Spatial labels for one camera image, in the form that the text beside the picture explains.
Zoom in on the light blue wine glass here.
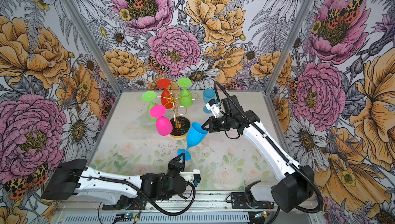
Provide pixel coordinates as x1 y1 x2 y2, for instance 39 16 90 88
203 89 216 114

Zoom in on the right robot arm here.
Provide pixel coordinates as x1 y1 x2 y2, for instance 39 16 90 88
202 96 322 213

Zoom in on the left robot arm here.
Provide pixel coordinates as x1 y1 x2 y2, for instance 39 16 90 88
42 157 194 206

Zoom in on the gold wine glass rack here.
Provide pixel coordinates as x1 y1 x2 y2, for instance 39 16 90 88
169 92 191 139

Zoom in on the green wine glass back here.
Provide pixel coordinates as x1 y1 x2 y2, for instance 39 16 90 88
178 78 193 108

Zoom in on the green wine glass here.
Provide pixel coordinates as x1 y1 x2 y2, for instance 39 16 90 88
178 78 193 108
142 90 157 122

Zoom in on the pink wine glass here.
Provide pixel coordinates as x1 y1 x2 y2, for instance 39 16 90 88
150 105 173 136

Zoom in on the red wine glass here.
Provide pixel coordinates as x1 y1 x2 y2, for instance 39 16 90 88
156 79 174 110

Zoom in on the green wine glass front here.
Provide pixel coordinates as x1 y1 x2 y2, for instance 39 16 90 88
142 90 157 122

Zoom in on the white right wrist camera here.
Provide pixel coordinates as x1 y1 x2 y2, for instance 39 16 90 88
205 99 226 118

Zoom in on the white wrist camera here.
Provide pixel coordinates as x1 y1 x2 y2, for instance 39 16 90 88
205 99 226 118
180 170 201 187

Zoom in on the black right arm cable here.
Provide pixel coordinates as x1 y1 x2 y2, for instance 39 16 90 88
213 81 324 214

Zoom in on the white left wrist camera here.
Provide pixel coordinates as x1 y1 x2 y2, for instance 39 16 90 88
180 170 201 187

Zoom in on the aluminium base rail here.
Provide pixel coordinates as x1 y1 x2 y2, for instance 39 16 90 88
52 189 278 224

